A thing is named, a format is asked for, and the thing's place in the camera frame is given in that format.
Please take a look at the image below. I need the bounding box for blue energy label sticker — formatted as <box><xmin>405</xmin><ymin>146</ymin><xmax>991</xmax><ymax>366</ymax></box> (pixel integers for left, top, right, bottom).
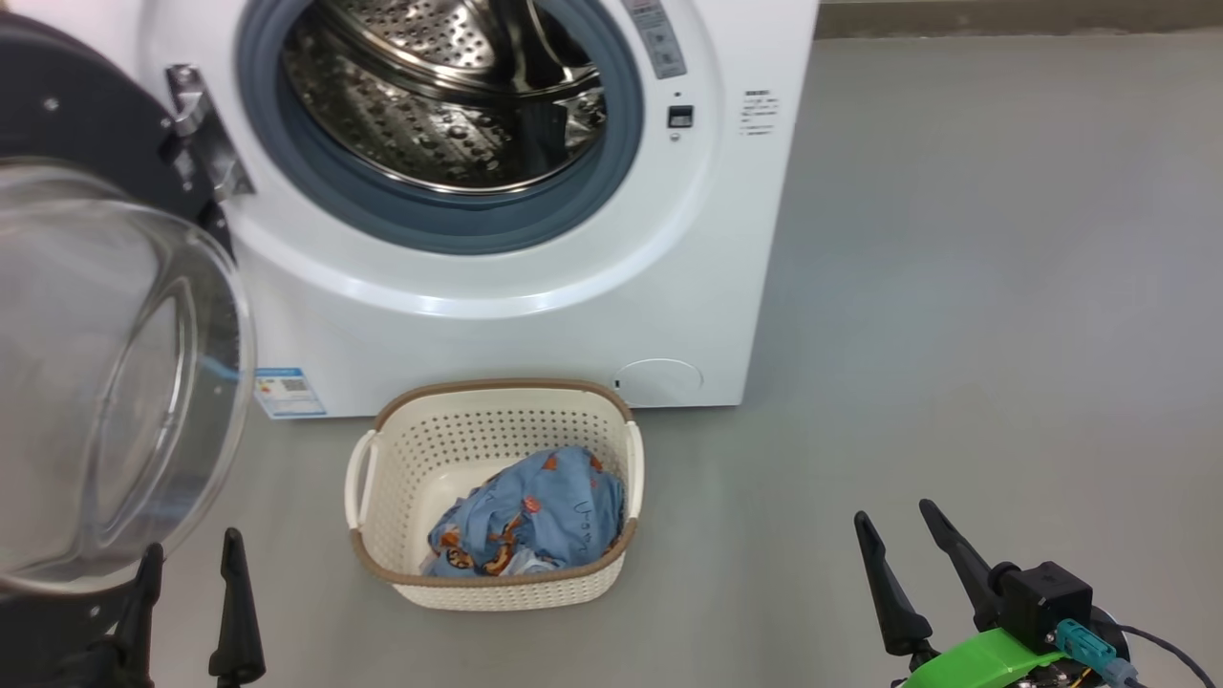
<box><xmin>253</xmin><ymin>368</ymin><xmax>327</xmax><ymax>419</ymax></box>

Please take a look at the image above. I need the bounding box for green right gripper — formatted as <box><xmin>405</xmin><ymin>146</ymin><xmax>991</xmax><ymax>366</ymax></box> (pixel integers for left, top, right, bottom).
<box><xmin>853</xmin><ymin>499</ymin><xmax>1102</xmax><ymax>688</ymax></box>

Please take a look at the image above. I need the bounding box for metal door hinge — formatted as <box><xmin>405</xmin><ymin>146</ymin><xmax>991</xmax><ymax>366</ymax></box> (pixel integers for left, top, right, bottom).
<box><xmin>164</xmin><ymin>64</ymin><xmax>256</xmax><ymax>202</ymax></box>

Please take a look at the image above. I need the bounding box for round white filter cover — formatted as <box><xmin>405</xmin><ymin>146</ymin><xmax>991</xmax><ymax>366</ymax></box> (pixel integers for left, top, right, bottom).
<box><xmin>614</xmin><ymin>358</ymin><xmax>705</xmax><ymax>407</ymax></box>

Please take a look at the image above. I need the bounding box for grey rubber door gasket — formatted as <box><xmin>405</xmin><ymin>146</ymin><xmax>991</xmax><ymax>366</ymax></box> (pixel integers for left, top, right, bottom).
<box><xmin>236</xmin><ymin>0</ymin><xmax>646</xmax><ymax>256</ymax></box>

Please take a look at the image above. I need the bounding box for grey warning sticker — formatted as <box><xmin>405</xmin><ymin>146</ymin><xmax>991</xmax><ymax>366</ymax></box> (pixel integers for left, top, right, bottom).
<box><xmin>621</xmin><ymin>0</ymin><xmax>689</xmax><ymax>80</ymax></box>

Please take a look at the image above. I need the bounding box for black glass washing machine door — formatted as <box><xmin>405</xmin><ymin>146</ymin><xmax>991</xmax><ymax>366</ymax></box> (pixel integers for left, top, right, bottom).
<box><xmin>0</xmin><ymin>14</ymin><xmax>257</xmax><ymax>688</ymax></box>

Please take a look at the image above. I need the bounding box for white washing machine body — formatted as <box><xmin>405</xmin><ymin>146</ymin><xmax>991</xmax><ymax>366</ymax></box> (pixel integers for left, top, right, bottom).
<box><xmin>134</xmin><ymin>0</ymin><xmax>821</xmax><ymax>421</ymax></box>

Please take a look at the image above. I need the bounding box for blue printed garment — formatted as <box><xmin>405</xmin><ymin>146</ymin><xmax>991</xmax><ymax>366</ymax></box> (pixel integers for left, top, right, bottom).
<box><xmin>423</xmin><ymin>446</ymin><xmax>627</xmax><ymax>578</ymax></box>

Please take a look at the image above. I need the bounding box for cream perforated laundry basket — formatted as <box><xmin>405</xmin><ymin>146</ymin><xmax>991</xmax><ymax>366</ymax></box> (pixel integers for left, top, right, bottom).
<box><xmin>344</xmin><ymin>378</ymin><xmax>645</xmax><ymax>613</ymax></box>

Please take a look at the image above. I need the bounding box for right teal connector black cable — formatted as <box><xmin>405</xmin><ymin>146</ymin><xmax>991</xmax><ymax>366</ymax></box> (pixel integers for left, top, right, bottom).
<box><xmin>1054</xmin><ymin>618</ymin><xmax>1219</xmax><ymax>688</ymax></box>

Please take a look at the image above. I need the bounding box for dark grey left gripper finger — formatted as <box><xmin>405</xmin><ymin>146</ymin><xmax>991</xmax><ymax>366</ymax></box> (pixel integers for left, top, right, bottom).
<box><xmin>113</xmin><ymin>543</ymin><xmax>165</xmax><ymax>688</ymax></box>
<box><xmin>208</xmin><ymin>527</ymin><xmax>267</xmax><ymax>688</ymax></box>

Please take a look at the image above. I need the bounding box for steel washing machine drum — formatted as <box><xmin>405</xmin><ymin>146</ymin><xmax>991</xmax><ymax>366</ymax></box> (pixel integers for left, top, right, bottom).
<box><xmin>280</xmin><ymin>0</ymin><xmax>610</xmax><ymax>195</ymax></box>

